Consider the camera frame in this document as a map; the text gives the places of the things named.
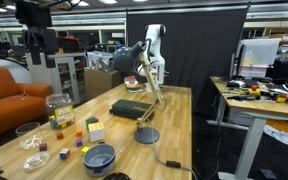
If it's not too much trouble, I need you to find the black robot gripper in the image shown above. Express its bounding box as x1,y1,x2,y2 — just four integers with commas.
15,0,59,69

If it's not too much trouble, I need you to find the clear glass container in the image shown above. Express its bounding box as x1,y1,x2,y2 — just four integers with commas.
15,121,43,150

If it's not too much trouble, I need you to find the white shelf cabinet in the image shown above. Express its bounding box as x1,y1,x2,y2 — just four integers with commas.
25,52,87,105

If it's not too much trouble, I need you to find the clear plastic storage bin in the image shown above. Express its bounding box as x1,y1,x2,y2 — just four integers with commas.
86,50,116,73

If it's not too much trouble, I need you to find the clear plastic jar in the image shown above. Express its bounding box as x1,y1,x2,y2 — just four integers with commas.
45,93,76,130

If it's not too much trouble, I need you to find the orange sofa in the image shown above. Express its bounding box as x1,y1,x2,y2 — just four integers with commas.
0,66,54,141

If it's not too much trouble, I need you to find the brown cardboard box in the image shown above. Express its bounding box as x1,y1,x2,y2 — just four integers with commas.
83,67,123,101

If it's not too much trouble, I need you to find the black-framed Rubik's cube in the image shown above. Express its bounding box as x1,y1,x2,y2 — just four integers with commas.
85,116,99,128

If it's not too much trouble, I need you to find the white plate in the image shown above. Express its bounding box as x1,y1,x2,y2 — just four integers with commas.
124,81,140,89

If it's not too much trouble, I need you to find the large white-framed Rubik's cube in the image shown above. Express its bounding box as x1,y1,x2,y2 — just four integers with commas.
87,121,105,143

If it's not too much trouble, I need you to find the small Rubik's cube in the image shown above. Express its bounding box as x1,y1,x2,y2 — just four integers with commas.
59,147,72,160

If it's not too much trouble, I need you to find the dark green flat case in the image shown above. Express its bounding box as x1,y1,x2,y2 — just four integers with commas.
108,99,156,121

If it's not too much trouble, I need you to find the black round disc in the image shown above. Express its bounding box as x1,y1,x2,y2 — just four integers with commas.
102,171,132,180

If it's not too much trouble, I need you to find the black partition curtain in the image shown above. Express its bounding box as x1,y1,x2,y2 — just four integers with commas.
126,4,251,116

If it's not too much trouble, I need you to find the black computer monitor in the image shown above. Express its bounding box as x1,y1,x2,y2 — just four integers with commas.
232,43,248,81

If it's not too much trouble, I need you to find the translucent white storage box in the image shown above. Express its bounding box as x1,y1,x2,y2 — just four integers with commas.
238,37,282,79

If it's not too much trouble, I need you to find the wooden top side table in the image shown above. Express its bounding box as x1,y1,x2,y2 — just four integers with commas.
206,75,288,180

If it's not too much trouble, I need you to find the white crumpled bag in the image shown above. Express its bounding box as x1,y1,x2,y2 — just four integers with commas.
263,123,288,148

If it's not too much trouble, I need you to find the grey bowl with black handle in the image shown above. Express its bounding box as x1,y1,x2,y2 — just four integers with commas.
82,143,117,178

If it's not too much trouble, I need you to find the lamp cable with black switch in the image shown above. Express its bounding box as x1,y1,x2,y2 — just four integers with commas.
145,118,198,180

